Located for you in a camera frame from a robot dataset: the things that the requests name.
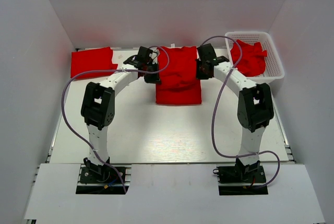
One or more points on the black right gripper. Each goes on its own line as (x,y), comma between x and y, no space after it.
(199,75)

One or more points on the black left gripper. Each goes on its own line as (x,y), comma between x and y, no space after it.
(155,79)

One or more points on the red t shirt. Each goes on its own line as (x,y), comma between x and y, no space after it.
(88,60)
(179,85)

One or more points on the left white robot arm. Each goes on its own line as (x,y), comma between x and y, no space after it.
(98,107)

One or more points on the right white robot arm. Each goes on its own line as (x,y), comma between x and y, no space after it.
(254,108)

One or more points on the crumpled red shirt in basket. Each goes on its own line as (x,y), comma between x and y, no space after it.
(253,59)

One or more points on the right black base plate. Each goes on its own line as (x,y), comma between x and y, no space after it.
(231,184)

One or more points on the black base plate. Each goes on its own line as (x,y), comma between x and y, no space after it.
(88,184)
(231,184)

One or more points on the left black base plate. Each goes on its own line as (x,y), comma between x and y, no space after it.
(88,184)

